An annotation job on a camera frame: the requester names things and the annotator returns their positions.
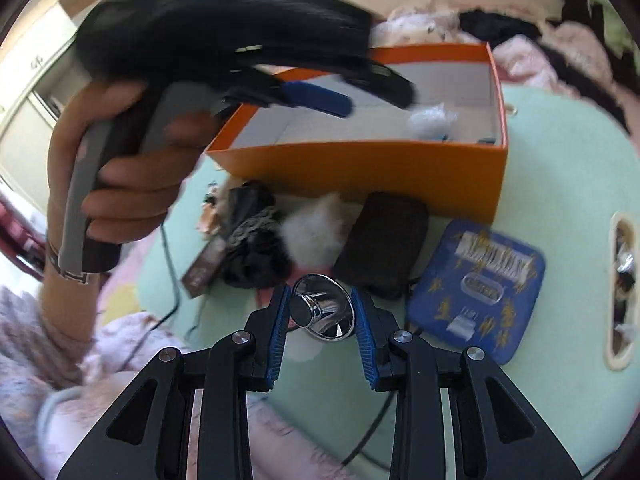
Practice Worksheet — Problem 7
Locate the small brown rectangular case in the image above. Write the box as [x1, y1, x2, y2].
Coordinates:
[181, 234, 228, 297]

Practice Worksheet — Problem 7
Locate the blue card of hair clips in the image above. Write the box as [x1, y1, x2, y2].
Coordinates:
[405, 217, 547, 366]

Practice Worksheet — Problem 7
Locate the black lace scrunchie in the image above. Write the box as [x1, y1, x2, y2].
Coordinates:
[220, 220, 303, 291]

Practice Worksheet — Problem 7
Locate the person's left forearm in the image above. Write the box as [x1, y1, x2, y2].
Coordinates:
[0, 247, 166, 396]

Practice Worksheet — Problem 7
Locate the person's left hand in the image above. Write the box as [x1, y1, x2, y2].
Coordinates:
[47, 82, 222, 257]

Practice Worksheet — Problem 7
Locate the cream wardrobe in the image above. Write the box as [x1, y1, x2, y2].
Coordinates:
[0, 0, 108, 201]

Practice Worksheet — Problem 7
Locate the light green hanging cloth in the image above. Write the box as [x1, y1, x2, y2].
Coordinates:
[599, 0, 634, 59]

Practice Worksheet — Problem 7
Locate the white fluffy item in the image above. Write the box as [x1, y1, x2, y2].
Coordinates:
[406, 101, 462, 139]

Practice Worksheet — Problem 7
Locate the orange cardboard box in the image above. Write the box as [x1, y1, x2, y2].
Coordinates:
[204, 42, 510, 226]

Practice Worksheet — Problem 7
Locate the dark brown pouch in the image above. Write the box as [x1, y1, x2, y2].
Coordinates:
[334, 191, 431, 301]

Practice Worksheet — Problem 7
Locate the peach hair accessory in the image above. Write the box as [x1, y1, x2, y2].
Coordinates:
[196, 185, 232, 237]

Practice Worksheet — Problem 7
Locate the shiny metal cup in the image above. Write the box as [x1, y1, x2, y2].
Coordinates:
[290, 274, 357, 342]

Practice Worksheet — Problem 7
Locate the small black clip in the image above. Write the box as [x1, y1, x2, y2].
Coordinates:
[616, 222, 639, 306]

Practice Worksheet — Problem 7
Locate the dark red checked cloth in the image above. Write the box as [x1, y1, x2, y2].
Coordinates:
[0, 194, 47, 277]

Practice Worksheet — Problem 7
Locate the white fluffy scrunchie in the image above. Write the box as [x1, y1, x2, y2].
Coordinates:
[277, 192, 347, 272]

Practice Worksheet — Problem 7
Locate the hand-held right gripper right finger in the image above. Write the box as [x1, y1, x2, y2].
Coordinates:
[350, 287, 583, 480]

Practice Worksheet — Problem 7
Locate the black clothes pile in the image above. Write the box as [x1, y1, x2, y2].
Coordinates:
[559, 0, 602, 27]

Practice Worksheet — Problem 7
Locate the person's pink clothing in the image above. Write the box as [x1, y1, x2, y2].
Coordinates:
[40, 385, 366, 480]

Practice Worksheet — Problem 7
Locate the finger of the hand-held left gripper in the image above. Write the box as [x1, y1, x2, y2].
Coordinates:
[222, 66, 356, 121]
[235, 42, 420, 110]

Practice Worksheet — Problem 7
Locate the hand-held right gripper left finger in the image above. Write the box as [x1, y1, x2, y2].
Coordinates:
[56, 285, 292, 480]

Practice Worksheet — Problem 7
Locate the silver bracelet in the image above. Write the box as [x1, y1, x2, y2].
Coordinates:
[44, 237, 93, 286]

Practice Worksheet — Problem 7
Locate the black clothing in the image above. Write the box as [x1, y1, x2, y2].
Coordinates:
[457, 7, 545, 44]

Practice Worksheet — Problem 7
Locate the green cartoon-print desktop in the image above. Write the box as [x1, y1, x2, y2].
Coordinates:
[135, 80, 640, 480]

